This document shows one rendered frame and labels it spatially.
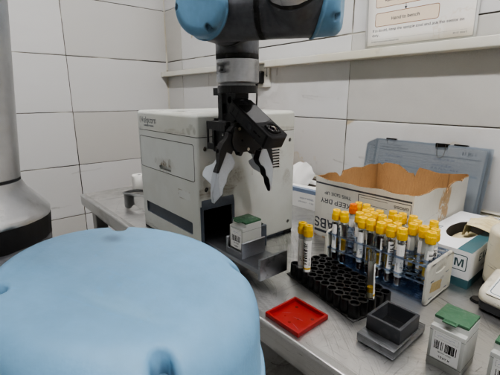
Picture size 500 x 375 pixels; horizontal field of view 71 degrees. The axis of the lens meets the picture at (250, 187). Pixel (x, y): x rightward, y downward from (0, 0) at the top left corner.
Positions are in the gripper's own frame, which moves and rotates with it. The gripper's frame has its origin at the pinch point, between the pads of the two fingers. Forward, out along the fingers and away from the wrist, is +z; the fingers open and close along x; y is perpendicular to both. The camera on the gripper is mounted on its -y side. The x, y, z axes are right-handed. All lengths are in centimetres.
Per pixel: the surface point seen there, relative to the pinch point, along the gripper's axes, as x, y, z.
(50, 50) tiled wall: -1, 140, -38
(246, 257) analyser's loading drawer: 2.0, -2.6, 10.9
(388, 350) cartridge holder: 1.7, -30.9, 13.6
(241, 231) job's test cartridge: 2.4, -1.7, 5.9
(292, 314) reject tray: 4.2, -16.4, 14.7
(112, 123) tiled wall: -26, 140, -4
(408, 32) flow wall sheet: -59, 2, -35
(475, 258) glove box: -27.0, -31.2, 9.7
